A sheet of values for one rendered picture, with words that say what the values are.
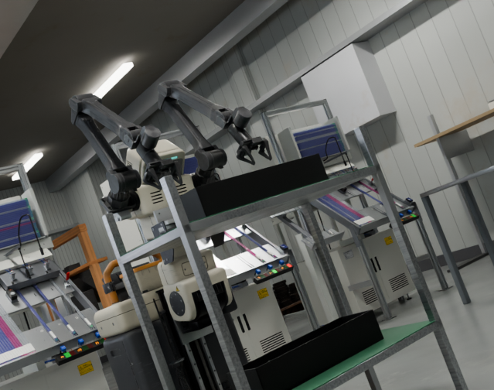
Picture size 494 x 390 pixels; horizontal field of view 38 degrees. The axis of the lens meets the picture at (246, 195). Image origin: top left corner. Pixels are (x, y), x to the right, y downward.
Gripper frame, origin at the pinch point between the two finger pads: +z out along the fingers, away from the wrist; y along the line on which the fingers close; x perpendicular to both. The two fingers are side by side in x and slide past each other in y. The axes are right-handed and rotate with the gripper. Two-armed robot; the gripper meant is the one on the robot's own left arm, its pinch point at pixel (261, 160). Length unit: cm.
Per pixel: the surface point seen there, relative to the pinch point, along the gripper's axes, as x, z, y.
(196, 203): -14, 19, -50
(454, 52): 133, -157, 444
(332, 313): 209, -1, 170
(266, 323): 227, -23, 130
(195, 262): -19, 42, -68
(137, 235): 219, -121, 77
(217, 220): -23, 33, -55
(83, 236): 408, -259, 148
